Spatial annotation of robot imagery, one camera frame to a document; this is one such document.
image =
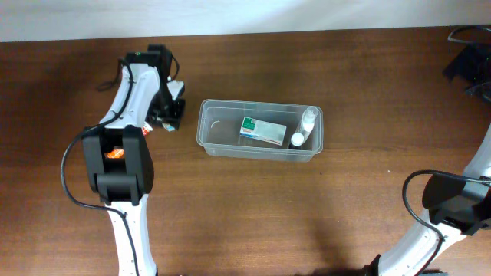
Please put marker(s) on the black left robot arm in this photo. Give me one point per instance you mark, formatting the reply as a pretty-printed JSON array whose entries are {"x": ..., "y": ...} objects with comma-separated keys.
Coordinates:
[{"x": 119, "y": 165}]

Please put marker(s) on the black tube white cap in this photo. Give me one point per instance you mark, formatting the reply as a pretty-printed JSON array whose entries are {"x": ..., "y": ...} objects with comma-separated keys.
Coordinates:
[{"x": 296, "y": 141}]

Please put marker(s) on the orange effervescent tablet tube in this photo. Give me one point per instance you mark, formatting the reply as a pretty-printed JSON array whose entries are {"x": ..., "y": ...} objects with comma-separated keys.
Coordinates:
[{"x": 118, "y": 152}]

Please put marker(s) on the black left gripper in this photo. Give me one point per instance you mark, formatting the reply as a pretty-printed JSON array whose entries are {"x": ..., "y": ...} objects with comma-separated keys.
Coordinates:
[{"x": 175, "y": 116}]

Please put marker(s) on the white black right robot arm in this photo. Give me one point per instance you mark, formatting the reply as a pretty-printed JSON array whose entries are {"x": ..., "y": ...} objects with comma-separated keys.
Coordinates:
[{"x": 454, "y": 207}]

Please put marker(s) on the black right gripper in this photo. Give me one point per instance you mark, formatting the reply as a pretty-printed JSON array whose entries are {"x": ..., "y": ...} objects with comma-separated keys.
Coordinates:
[{"x": 466, "y": 64}]

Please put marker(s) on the small gold-lid balm jar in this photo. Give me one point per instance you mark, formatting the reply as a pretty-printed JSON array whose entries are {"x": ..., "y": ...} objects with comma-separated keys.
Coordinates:
[{"x": 168, "y": 127}]

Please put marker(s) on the clear plastic container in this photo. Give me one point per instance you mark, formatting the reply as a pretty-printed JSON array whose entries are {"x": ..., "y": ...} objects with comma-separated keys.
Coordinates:
[{"x": 220, "y": 121}]

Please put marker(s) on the white green medicine box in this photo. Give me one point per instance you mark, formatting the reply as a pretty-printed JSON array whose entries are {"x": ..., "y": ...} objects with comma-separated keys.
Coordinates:
[{"x": 263, "y": 131}]

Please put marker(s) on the white calamine lotion bottle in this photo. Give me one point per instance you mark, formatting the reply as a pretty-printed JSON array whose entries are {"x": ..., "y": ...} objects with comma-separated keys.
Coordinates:
[{"x": 307, "y": 122}]

